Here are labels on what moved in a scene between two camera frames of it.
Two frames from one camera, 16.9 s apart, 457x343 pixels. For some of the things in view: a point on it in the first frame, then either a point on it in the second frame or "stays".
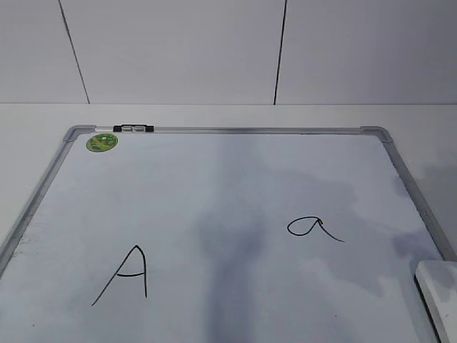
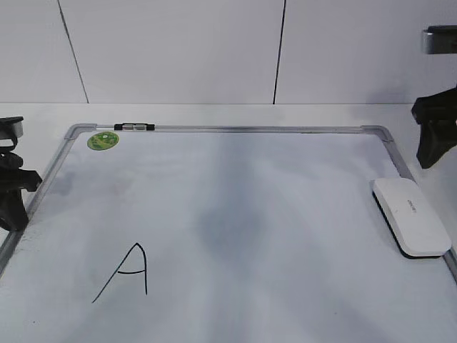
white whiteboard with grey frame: x=222 y=234 stays
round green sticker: x=101 y=142 stays
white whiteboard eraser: x=437 y=281 -> x=413 y=222
